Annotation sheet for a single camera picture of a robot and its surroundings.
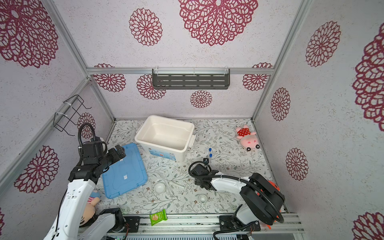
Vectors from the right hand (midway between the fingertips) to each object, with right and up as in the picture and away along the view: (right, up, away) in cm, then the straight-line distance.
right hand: (201, 176), depth 90 cm
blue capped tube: (+4, +13, -8) cm, 16 cm away
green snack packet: (-23, -16, -15) cm, 32 cm away
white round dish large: (-24, -5, -6) cm, 25 cm away
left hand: (-45, +15, -12) cm, 49 cm away
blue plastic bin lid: (-46, +2, 0) cm, 46 cm away
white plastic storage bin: (-25, +23, +16) cm, 37 cm away
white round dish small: (0, -10, -9) cm, 13 cm away
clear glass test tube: (-15, -4, -3) cm, 16 cm away
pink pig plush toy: (+32, +22, +8) cm, 39 cm away
